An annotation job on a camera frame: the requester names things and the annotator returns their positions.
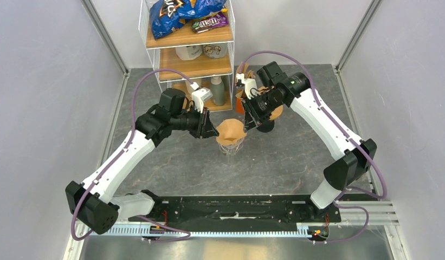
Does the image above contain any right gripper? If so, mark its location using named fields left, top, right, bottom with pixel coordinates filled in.
left=241, top=89, right=283, bottom=133

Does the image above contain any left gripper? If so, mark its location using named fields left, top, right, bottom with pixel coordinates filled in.
left=170, top=104, right=220, bottom=140

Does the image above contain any black coffee server pot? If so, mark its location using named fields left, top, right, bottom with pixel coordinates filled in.
left=257, top=120, right=275, bottom=133

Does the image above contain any clear glass dripper with handle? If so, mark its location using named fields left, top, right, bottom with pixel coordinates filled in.
left=218, top=139, right=243, bottom=154

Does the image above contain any glass carafe with brown band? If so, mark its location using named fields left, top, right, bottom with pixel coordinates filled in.
left=220, top=144, right=243, bottom=156

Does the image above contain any round wooden dripper stand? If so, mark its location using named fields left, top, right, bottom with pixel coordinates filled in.
left=269, top=105, right=283, bottom=121

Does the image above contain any brown paper coffee filter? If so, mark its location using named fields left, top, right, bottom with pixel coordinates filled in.
left=257, top=86, right=273, bottom=94

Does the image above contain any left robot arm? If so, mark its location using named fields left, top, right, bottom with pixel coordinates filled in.
left=65, top=88, right=219, bottom=235

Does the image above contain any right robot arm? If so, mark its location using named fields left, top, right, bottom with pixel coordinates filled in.
left=236, top=62, right=377, bottom=222

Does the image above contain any orange filter holder box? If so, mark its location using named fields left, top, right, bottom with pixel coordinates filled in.
left=235, top=92, right=244, bottom=114

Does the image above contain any brown paper filter stack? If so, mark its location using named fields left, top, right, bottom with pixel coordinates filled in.
left=235, top=62, right=256, bottom=79

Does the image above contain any grey green spray bottle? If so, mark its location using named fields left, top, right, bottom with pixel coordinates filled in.
left=210, top=76, right=225, bottom=106

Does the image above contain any white cylindrical bottle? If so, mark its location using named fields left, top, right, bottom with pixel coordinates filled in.
left=185, top=78, right=202, bottom=94

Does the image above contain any white printed cup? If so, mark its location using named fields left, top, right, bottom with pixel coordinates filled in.
left=202, top=43, right=228, bottom=59

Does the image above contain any purple candy bag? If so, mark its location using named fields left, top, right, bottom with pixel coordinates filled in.
left=191, top=12, right=229, bottom=34

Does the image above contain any blue chips bag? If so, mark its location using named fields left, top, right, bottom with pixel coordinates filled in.
left=149, top=1, right=228, bottom=40

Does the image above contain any white wire shelf rack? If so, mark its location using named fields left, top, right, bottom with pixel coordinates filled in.
left=138, top=1, right=235, bottom=112

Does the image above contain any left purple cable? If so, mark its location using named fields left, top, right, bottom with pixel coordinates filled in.
left=70, top=69, right=199, bottom=243

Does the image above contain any purple cable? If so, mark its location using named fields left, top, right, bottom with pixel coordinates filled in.
left=236, top=50, right=388, bottom=245
left=70, top=69, right=199, bottom=243

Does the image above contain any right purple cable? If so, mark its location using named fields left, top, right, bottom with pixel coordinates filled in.
left=236, top=50, right=388, bottom=245

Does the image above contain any aluminium frame rail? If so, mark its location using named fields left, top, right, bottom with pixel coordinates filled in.
left=64, top=194, right=409, bottom=259

